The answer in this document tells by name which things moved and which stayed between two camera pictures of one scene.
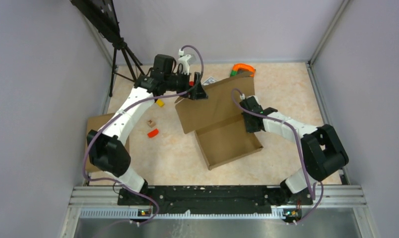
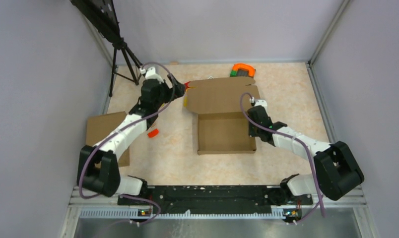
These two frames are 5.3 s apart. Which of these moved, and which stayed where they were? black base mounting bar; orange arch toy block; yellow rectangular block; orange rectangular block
Moved: yellow rectangular block
Stayed: orange rectangular block; black base mounting bar; orange arch toy block
